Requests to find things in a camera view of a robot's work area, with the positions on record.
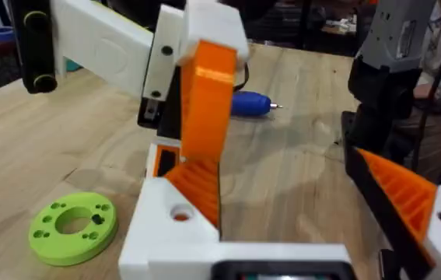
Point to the blue electric screwdriver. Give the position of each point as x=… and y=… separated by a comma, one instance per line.
x=250, y=103

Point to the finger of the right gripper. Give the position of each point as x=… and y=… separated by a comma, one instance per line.
x=208, y=105

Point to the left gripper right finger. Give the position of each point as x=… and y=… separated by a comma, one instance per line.
x=407, y=202

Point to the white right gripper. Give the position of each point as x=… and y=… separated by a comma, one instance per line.
x=103, y=43

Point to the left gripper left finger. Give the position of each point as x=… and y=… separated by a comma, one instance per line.
x=158, y=233

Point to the green disc with holes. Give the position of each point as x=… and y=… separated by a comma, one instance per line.
x=49, y=245

